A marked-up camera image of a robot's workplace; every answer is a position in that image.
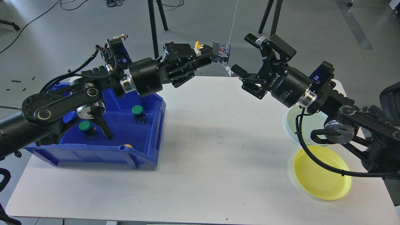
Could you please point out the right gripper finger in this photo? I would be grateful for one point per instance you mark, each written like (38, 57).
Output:
(250, 82)
(274, 50)

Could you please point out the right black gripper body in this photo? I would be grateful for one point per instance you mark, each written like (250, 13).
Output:
(286, 84)

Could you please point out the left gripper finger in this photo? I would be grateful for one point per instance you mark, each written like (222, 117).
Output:
(204, 61)
(204, 50)

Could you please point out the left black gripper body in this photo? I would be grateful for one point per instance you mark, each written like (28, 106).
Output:
(148, 75)

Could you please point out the yellow push button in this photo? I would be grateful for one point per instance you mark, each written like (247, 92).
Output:
(224, 52)

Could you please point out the green push button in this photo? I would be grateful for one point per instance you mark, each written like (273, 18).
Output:
(88, 130)
(138, 114)

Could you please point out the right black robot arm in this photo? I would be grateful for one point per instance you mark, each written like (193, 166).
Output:
(372, 138)

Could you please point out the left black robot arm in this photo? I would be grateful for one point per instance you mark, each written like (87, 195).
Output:
(67, 99)

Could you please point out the yellow plate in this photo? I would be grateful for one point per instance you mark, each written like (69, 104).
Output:
(317, 181)

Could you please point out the white power adapter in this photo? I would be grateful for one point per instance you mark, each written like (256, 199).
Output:
(230, 72)

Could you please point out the blue plastic bin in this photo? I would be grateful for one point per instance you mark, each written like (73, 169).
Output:
(145, 139)

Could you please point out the black office chair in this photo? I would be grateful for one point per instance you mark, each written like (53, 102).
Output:
(390, 101)

